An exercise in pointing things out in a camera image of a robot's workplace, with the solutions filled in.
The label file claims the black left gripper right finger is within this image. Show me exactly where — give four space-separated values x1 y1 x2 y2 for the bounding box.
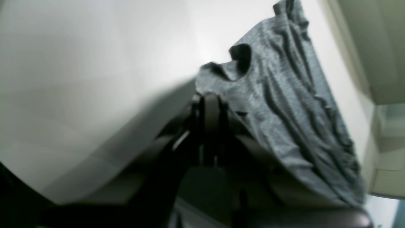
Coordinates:
211 95 373 228

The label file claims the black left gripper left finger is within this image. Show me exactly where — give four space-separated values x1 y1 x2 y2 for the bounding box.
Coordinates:
40 94 211 228

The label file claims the grey t-shirt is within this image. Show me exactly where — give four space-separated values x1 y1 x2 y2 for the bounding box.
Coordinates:
196 0 366 207

